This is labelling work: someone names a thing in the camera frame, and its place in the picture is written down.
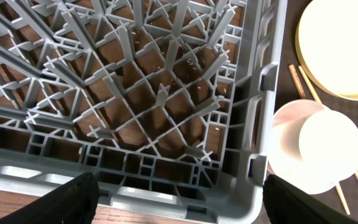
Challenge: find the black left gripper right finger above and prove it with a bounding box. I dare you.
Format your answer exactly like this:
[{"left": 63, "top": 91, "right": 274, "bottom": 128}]
[{"left": 263, "top": 174, "right": 358, "bottom": 224}]

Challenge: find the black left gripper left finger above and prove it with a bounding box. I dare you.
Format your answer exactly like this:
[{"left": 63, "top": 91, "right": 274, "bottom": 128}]
[{"left": 0, "top": 172, "right": 100, "bottom": 224}]

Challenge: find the white paper cup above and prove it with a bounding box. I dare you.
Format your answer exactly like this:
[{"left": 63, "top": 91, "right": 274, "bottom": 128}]
[{"left": 268, "top": 110, "right": 358, "bottom": 194}]

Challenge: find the pink bowl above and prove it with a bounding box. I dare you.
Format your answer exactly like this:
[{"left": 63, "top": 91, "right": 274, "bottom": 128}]
[{"left": 268, "top": 100, "right": 328, "bottom": 176}]

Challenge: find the grey dishwasher rack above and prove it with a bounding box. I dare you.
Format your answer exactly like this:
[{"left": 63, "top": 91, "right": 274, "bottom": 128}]
[{"left": 0, "top": 0, "right": 287, "bottom": 223}]

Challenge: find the brown serving tray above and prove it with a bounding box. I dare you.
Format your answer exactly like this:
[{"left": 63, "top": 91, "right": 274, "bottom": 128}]
[{"left": 275, "top": 0, "right": 358, "bottom": 221}]

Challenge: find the yellow round plate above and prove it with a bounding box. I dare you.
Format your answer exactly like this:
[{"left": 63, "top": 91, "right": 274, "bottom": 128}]
[{"left": 295, "top": 0, "right": 358, "bottom": 101}]

